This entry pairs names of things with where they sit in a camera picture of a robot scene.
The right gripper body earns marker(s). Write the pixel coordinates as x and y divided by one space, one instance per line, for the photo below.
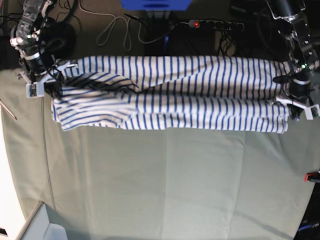
53 79

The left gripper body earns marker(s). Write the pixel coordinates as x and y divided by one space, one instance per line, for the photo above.
296 105

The blue white striped t-shirt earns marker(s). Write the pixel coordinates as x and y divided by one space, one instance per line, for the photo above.
161 92

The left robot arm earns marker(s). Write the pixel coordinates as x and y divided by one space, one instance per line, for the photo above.
303 61

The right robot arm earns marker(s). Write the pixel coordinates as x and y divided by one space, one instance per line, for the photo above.
44 45

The grey metal rod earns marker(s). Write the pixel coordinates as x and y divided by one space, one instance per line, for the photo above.
7 110

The red black right clamp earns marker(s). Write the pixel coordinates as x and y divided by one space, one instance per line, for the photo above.
313 177

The black power strip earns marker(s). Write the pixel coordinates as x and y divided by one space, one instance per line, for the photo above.
217 25

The blue plastic bin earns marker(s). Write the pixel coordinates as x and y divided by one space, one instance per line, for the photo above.
155 5

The green table cloth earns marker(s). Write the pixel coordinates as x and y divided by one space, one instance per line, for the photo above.
175 184

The white plastic container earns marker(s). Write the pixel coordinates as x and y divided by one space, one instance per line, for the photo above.
39 227

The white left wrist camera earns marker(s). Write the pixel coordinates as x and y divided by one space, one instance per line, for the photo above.
312 112

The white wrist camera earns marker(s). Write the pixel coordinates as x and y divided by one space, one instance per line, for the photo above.
312 112
35 90

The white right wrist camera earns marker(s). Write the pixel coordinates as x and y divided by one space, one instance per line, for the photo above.
35 90

